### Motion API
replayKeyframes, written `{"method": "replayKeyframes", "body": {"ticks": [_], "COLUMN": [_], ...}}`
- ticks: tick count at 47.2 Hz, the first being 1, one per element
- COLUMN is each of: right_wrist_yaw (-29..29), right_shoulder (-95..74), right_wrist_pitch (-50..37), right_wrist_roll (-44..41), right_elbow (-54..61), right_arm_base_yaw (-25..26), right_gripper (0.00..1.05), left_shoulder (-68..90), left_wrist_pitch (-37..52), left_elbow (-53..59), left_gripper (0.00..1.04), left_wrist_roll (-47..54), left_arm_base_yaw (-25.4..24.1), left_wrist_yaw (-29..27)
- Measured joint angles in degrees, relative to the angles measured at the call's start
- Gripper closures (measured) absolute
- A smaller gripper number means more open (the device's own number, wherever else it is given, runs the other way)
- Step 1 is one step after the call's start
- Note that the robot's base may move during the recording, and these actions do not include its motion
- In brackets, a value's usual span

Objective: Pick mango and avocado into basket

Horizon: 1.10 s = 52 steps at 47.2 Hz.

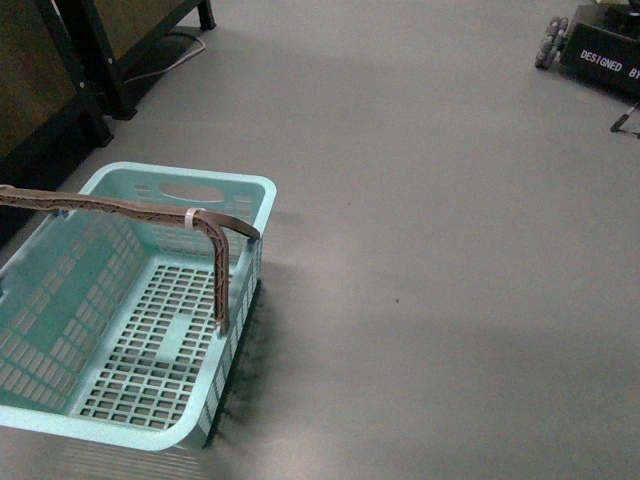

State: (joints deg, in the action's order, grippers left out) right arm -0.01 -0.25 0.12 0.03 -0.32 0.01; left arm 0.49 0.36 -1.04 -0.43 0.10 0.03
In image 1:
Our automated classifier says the light blue plastic basket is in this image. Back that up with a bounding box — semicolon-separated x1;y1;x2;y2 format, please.
1;162;277;451

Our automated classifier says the brown basket handle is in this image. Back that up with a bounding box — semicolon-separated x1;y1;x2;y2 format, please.
1;185;261;334

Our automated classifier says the white zip tie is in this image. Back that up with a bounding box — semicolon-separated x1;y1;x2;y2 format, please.
184;207;206;230

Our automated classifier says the black wooden cabinet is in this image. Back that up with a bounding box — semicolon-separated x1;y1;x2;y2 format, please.
0;0;218;249

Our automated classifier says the grey mecanum wheel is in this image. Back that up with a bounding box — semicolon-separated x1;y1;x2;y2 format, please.
534;17;569;69

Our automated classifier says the white floor cable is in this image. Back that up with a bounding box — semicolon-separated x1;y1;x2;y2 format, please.
122;32;207;84

